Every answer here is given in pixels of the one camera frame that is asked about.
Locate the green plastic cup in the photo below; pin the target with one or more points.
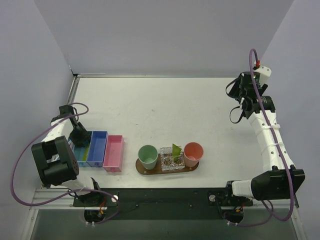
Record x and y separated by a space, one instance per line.
148 155

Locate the clear crystal toothbrush holder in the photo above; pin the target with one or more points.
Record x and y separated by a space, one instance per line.
167 162

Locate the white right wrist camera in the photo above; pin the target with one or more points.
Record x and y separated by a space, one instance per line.
264 73

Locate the oval wooden tray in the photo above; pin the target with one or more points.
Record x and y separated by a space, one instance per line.
157 170

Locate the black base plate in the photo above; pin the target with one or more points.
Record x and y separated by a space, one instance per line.
166 203

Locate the green toothpaste tube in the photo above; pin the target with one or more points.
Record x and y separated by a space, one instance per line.
85 155
176 151

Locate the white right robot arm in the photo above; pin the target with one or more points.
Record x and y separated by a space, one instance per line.
280 178

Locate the blue plastic bin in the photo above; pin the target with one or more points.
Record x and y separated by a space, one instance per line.
97 147

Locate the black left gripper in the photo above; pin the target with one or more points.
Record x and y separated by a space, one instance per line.
80 136

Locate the coral plastic cup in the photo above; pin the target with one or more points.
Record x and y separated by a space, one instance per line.
192 153

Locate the pink plastic bin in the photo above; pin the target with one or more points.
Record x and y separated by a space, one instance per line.
113 156

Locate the teal plastic bin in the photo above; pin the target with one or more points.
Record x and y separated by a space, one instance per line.
80 153

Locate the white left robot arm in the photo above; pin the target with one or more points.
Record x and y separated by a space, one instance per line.
55 160

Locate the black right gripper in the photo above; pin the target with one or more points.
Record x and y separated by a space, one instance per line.
235 88

